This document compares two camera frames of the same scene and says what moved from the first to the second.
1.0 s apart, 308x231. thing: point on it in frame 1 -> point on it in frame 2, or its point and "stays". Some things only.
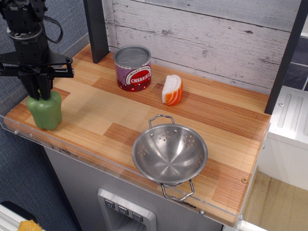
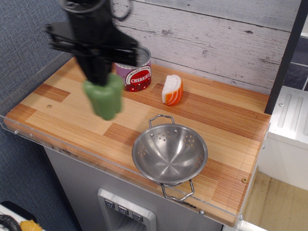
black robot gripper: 36,66 -> 92,33
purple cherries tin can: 133,64 stays
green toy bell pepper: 46,114 -> 106,99
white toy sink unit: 285,153 stays
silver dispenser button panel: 121,214 stays
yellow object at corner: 29,225 stays
